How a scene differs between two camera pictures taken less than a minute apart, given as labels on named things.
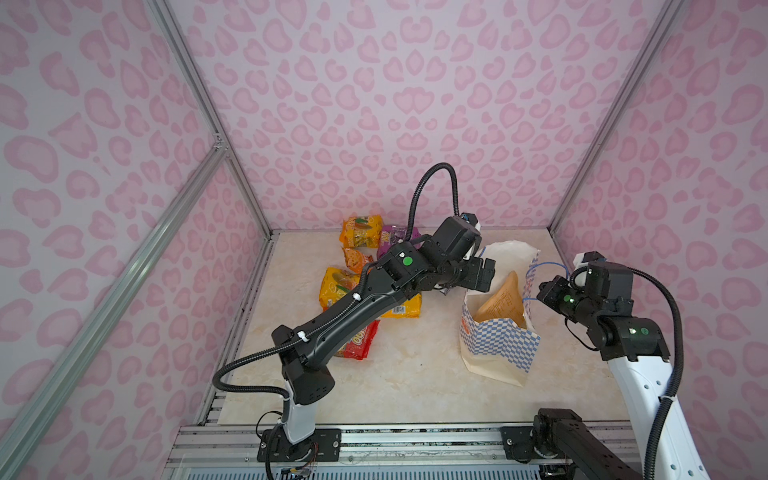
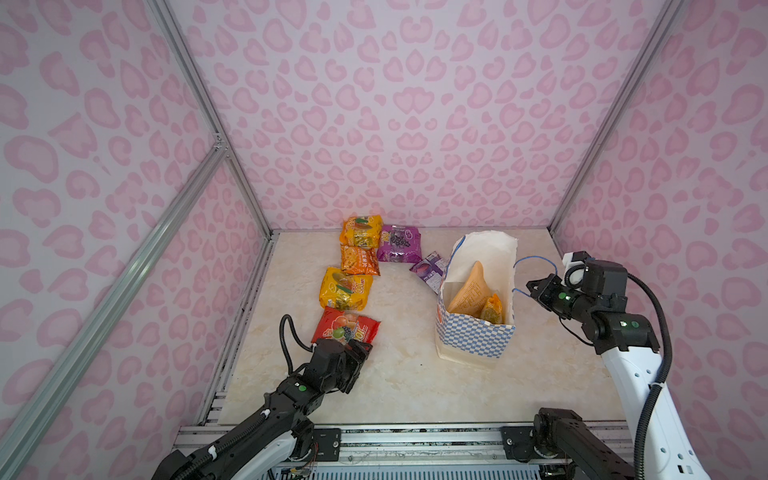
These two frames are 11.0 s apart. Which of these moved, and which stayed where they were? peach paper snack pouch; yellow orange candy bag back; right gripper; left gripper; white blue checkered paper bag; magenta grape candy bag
Moved: peach paper snack pouch; white blue checkered paper bag; left gripper
Stayed: magenta grape candy bag; right gripper; yellow orange candy bag back
